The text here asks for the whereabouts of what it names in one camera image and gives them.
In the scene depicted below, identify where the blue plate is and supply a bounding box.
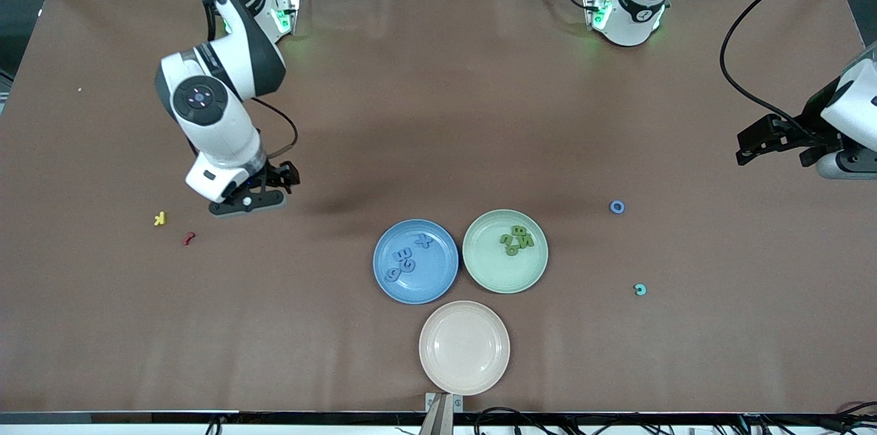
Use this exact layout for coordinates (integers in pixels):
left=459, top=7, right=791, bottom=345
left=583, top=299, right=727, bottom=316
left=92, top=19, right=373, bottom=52
left=373, top=219, right=460, bottom=305

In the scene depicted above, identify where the beige plate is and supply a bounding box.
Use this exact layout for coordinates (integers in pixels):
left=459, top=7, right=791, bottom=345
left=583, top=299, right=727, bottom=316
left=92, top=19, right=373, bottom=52
left=419, top=300, right=511, bottom=396

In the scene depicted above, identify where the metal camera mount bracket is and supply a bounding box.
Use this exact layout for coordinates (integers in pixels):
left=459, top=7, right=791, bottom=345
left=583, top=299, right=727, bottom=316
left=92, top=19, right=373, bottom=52
left=419, top=392, right=464, bottom=435

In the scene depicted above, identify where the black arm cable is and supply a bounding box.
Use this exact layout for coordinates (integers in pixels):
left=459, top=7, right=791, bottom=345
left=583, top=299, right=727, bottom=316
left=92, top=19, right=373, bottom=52
left=719, top=0, right=877, bottom=142
left=171, top=0, right=299, bottom=159

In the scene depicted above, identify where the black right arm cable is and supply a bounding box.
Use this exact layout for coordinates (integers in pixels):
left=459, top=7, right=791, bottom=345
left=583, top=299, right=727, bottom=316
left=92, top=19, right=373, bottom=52
left=171, top=0, right=299, bottom=159

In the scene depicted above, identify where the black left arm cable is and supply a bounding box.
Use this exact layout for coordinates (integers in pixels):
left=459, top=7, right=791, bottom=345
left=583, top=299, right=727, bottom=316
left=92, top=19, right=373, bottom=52
left=719, top=0, right=877, bottom=142

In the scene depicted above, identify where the green plate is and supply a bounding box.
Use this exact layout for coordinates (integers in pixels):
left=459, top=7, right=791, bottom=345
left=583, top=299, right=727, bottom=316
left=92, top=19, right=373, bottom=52
left=462, top=209, right=549, bottom=295

